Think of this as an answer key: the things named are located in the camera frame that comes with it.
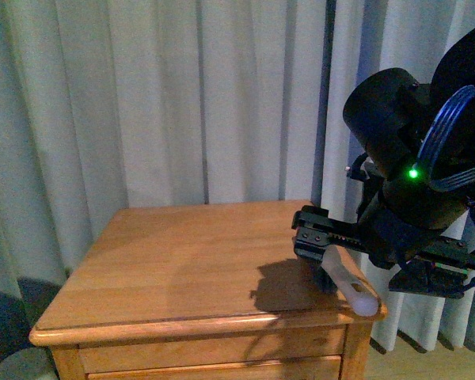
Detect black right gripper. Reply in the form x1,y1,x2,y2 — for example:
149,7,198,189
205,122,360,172
291,205,475,297

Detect beige hand brush black bristles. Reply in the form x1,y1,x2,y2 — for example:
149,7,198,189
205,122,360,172
321,245,379,317

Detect wooden nightstand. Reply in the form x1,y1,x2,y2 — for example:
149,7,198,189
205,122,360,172
29,200,387,379

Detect grey pleated curtain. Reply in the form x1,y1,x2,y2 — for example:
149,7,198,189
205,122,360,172
0,1,475,357

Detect blue ribbon cable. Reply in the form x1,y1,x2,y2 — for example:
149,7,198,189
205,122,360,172
417,85,475,192

